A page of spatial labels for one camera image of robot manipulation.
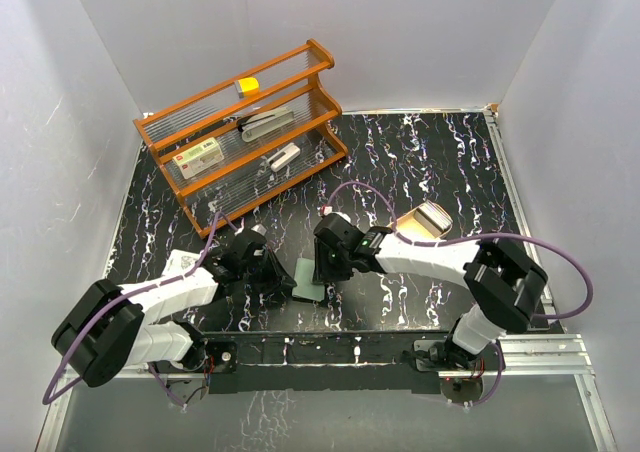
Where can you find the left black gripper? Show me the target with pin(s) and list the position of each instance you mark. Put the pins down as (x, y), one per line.
(278, 280)

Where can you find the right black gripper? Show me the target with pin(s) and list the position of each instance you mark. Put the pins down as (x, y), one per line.
(323, 269)

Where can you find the green card holder wallet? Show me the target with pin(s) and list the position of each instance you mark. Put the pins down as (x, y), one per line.
(306, 289)

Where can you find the beige card tray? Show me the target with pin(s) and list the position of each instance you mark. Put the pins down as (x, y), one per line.
(410, 228)

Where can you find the stack of cards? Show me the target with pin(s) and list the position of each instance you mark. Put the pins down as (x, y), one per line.
(433, 218)

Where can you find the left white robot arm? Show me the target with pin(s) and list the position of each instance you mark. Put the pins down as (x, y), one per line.
(113, 326)

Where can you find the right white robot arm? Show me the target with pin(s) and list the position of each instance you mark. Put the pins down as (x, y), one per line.
(505, 283)

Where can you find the white paper card with code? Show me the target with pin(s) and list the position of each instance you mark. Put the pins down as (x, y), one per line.
(179, 262)

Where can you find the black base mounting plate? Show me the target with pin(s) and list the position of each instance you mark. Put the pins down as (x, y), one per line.
(335, 361)

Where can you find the small white stapler remover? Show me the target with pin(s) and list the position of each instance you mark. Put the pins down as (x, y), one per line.
(283, 157)

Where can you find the orange wooden three-tier rack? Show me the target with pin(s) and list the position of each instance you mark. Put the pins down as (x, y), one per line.
(242, 142)

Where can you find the white staples box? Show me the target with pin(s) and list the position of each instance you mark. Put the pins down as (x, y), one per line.
(198, 158)

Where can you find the grey black stapler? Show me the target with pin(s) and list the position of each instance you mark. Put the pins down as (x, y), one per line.
(255, 126)

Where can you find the yellow grey tape measure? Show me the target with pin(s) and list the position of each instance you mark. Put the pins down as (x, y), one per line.
(247, 87)

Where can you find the aluminium frame rail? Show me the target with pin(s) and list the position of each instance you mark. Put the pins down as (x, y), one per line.
(550, 354)

